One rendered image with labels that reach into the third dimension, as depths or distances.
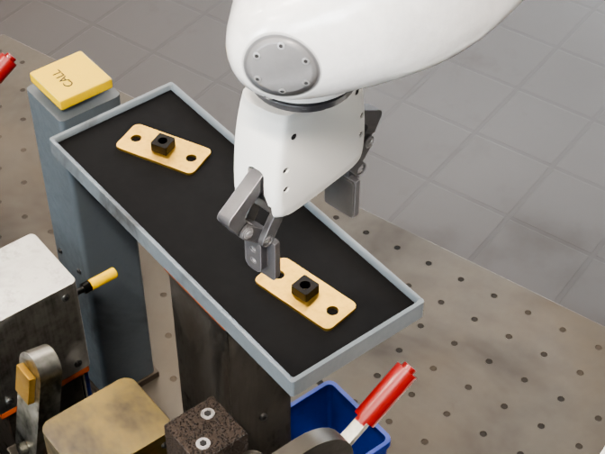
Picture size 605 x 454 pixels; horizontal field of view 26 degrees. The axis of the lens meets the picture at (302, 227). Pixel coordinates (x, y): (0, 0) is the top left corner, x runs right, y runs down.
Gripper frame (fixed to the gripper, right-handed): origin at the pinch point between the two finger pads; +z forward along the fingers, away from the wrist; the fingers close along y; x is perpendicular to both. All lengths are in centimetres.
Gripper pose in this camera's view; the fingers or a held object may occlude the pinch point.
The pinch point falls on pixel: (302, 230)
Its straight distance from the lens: 102.8
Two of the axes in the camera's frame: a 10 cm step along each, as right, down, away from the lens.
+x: 7.4, 4.7, -4.8
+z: 0.0, 7.1, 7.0
